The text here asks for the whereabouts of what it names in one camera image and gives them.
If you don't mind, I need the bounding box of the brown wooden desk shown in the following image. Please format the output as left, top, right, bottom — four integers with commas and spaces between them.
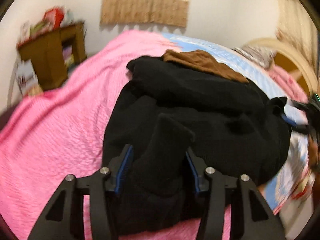
17, 22, 88, 92

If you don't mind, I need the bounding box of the beige patterned curtain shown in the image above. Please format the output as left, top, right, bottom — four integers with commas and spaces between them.
100, 0, 194, 28
275, 0, 318, 55

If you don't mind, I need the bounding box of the cream wooden headboard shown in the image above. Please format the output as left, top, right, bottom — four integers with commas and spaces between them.
241, 37, 319, 98

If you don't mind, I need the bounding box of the black jacket with brown hood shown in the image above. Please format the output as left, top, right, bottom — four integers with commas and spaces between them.
102, 49, 293, 235

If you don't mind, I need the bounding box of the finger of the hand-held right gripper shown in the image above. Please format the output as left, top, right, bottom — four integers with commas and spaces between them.
282, 112, 309, 135
290, 99, 310, 111

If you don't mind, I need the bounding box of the stack of boxes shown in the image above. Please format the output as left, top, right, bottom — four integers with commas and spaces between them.
62, 45, 75, 67

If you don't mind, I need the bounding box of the person's right forearm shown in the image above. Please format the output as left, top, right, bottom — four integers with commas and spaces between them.
309, 135, 320, 173

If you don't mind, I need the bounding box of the folded pink blanket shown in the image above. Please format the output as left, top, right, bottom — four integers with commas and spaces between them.
266, 65, 309, 103

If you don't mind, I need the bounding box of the colourful patterned cushion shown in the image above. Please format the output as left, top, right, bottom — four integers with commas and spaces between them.
27, 86, 43, 97

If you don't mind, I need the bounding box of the blue printed blanket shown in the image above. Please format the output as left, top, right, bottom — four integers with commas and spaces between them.
160, 32, 315, 215

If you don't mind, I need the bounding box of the red gift box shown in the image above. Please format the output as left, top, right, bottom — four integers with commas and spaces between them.
44, 7, 64, 28

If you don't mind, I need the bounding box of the white paper bag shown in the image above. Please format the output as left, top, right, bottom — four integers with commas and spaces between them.
15, 60, 38, 97

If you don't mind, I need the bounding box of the patterned pillow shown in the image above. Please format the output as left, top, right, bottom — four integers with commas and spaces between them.
234, 44, 278, 68

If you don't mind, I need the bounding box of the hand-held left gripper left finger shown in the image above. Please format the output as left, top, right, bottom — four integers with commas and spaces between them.
27, 144, 134, 240

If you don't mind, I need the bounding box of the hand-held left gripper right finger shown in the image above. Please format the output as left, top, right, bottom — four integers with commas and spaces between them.
185, 147, 287, 240

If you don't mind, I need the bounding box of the green cloth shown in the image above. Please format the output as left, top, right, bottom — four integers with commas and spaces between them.
30, 21, 54, 37

